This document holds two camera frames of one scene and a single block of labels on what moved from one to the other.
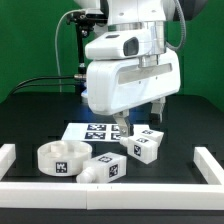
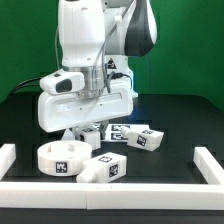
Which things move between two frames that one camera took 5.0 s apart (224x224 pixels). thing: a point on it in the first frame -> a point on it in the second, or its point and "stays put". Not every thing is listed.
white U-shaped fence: x=74 y=196 stays put
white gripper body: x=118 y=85 -> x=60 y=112
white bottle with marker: x=103 y=168 stays put
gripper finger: x=123 y=120 -> x=68 y=135
